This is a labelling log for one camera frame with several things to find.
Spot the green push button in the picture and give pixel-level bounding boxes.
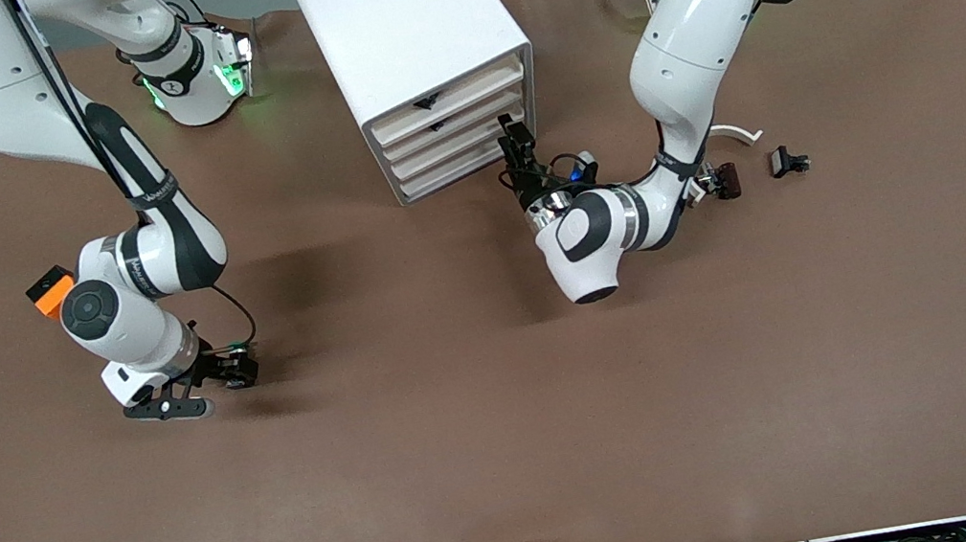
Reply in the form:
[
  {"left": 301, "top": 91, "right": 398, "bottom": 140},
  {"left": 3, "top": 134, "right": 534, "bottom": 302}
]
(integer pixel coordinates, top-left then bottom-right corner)
[{"left": 222, "top": 344, "right": 262, "bottom": 391}]

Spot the white drawer cabinet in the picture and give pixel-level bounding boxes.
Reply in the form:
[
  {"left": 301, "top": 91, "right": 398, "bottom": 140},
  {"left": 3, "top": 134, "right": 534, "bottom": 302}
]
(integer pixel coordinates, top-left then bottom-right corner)
[{"left": 289, "top": 0, "right": 554, "bottom": 219}]

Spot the orange and black block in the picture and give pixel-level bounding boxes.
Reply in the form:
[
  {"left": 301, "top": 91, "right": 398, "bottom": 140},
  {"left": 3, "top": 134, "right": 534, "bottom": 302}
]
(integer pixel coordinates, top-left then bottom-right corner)
[{"left": 22, "top": 262, "right": 83, "bottom": 325}]

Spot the small brown part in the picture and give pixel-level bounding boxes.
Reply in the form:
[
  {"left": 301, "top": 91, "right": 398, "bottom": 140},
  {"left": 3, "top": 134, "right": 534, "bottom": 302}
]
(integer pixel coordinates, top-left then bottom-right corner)
[{"left": 703, "top": 159, "right": 744, "bottom": 204}]

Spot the brown table mat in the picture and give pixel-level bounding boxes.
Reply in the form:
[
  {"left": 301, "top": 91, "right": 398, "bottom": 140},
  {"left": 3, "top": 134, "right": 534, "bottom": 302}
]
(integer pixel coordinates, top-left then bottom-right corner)
[{"left": 0, "top": 0, "right": 966, "bottom": 542}]

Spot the small black clip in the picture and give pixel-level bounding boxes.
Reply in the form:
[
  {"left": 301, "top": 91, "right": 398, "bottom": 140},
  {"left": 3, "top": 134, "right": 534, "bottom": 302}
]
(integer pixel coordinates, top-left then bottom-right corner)
[{"left": 767, "top": 142, "right": 814, "bottom": 180}]

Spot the white curved plastic ring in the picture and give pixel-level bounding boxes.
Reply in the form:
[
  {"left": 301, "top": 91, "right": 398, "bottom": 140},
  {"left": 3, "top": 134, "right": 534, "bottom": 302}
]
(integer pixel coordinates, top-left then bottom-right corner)
[{"left": 678, "top": 118, "right": 773, "bottom": 208}]

